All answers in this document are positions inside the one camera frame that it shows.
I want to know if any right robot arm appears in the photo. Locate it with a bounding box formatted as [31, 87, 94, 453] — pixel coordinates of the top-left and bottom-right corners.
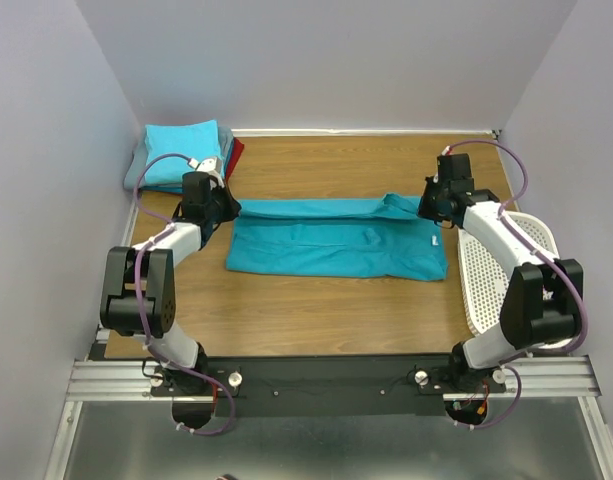
[418, 151, 588, 392]

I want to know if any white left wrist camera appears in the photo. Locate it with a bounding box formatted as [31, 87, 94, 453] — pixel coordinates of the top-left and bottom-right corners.
[187, 156, 224, 185]

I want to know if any folded light blue t-shirt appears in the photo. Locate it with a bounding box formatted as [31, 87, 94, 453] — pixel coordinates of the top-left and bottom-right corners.
[144, 120, 225, 187]

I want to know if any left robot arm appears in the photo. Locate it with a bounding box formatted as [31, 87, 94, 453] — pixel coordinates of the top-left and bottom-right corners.
[100, 171, 241, 395]

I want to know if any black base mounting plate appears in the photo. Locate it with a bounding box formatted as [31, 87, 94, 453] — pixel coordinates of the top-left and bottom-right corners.
[150, 355, 507, 429]

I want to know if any teal t-shirt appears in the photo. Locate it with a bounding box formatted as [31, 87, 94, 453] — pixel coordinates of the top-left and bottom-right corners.
[226, 193, 448, 282]

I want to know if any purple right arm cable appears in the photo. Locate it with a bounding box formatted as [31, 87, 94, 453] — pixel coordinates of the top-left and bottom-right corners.
[441, 139, 588, 432]

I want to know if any aluminium rail frame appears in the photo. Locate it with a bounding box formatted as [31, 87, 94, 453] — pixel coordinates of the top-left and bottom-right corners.
[45, 129, 612, 480]

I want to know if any folded red t-shirt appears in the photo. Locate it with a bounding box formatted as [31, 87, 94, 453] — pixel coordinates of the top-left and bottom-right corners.
[224, 138, 245, 182]

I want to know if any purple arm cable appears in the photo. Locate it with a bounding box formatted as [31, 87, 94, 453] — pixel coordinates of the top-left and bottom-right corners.
[133, 153, 237, 437]
[441, 139, 588, 432]

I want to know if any white perforated laundry basket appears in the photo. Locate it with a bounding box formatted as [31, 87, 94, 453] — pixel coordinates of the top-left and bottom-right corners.
[458, 211, 559, 336]

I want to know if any folded grey t-shirt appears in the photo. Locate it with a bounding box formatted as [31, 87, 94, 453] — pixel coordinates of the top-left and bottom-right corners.
[123, 126, 236, 191]

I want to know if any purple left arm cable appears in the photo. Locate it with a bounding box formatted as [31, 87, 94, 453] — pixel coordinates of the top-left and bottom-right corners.
[133, 153, 237, 437]

